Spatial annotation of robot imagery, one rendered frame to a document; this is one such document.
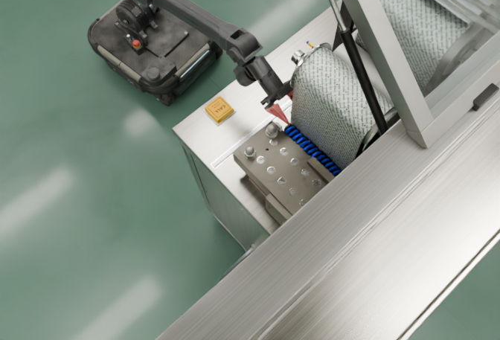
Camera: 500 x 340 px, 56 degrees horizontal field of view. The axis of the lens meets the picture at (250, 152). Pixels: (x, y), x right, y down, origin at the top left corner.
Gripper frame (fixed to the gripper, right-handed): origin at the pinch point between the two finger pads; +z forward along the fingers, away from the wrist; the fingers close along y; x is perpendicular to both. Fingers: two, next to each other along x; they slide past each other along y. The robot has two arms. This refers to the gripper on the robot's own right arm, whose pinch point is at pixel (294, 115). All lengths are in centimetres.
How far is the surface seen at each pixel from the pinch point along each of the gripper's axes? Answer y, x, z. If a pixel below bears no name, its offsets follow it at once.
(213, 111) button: 11.9, -25.9, -13.7
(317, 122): 0.1, 10.7, 3.5
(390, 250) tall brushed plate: 22, 53, 21
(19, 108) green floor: 65, -167, -75
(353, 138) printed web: 0.2, 22.7, 9.9
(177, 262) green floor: 52, -103, 37
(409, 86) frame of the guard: 12, 71, -5
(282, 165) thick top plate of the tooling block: 11.8, -0.8, 9.1
